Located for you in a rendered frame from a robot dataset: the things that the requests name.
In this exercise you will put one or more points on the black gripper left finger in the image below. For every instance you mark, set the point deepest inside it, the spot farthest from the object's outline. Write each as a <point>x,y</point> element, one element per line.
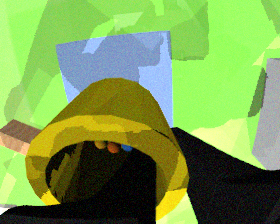
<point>129,197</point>

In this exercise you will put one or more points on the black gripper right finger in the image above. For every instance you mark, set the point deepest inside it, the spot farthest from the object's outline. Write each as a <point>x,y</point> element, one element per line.
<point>224,189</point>

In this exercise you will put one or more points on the peach flat bar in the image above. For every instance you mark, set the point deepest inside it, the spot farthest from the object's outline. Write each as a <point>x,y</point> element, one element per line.
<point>17,136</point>

